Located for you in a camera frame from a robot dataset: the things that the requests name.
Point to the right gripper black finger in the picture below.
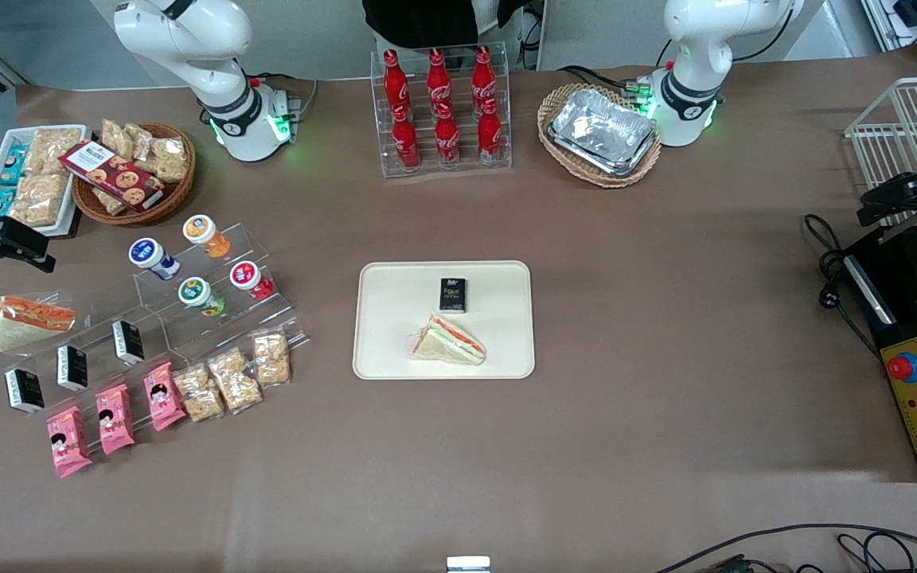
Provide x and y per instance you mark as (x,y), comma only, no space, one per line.
(17,239)

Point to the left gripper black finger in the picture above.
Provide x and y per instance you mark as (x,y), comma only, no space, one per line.
(896,211)

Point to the green gum bottle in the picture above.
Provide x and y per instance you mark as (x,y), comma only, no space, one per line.
(202,296)

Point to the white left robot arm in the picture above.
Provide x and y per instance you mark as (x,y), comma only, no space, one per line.
(693,72)

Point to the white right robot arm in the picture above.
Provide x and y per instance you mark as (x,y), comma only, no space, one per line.
(220,87)

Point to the blue gum bottle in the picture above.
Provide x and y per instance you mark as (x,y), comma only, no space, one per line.
(152,259)

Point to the orange gum bottle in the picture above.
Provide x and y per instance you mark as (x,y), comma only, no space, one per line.
(205,235)

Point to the red gum bottle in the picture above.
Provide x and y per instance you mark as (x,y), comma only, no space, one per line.
(251,280)

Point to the cream plastic tray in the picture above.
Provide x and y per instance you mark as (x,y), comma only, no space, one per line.
(395,342)

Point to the blue snack packet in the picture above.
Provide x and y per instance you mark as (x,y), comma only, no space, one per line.
(13,165)
(1,203)

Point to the clear bag rice crisps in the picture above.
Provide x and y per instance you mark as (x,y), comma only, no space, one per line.
(271,360)
(234,380)
(116,139)
(38,199)
(55,150)
(108,203)
(162,155)
(200,394)

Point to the wrapped triangle sandwich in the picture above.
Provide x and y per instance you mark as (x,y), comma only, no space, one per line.
(450,344)
(29,320)

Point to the black sealing machine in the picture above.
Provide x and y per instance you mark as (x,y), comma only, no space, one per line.
(896,302)

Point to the red cookie box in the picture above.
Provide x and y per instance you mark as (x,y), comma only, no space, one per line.
(112,175)

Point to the black tissue pack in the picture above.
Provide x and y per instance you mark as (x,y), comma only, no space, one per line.
(72,368)
(129,342)
(453,294)
(25,390)

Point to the clear acrylic tiered stand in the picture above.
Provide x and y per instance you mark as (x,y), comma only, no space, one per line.
(164,290)

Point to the red emergency stop button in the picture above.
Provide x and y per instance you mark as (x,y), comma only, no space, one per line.
(904,367)

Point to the round wicker basket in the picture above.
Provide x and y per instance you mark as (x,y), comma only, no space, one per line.
(176,195)

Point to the pink snack pack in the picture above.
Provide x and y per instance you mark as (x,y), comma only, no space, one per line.
(115,419)
(68,442)
(164,396)

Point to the oval wicker basket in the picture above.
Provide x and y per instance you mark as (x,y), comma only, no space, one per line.
(626,177)

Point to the stacked aluminium foil trays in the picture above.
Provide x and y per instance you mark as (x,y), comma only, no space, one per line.
(602,131)

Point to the red cola bottle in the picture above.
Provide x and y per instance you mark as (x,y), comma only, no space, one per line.
(447,142)
(395,83)
(483,78)
(490,135)
(405,143)
(437,79)

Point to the clear acrylic bottle rack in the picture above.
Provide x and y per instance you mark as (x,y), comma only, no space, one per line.
(427,163)

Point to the person in black clothes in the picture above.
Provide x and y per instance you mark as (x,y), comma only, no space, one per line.
(435,20)

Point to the small white box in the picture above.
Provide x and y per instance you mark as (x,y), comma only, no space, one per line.
(468,564)

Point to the metal frame equipment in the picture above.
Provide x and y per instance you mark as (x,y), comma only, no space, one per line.
(916,20)

